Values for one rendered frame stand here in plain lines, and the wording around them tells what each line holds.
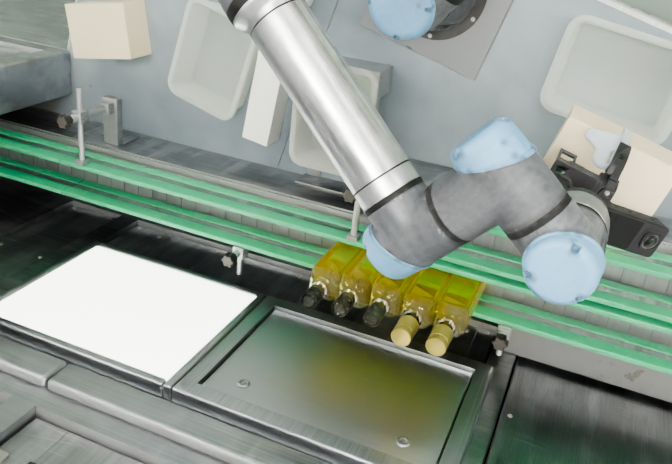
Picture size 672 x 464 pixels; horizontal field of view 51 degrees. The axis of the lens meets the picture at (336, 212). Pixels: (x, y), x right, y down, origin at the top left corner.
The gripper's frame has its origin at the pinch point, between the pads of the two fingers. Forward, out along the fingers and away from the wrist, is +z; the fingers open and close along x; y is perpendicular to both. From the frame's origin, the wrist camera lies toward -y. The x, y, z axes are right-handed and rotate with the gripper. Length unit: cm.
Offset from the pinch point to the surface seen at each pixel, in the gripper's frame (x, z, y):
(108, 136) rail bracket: 51, 24, 94
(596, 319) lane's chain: 31.2, 22.3, -14.9
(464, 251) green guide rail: 29.9, 18.2, 11.8
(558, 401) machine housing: 45.2, 13.6, -16.0
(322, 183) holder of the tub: 39, 31, 45
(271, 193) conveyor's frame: 42, 22, 52
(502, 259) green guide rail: 28.1, 19.1, 5.1
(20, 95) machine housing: 49, 18, 115
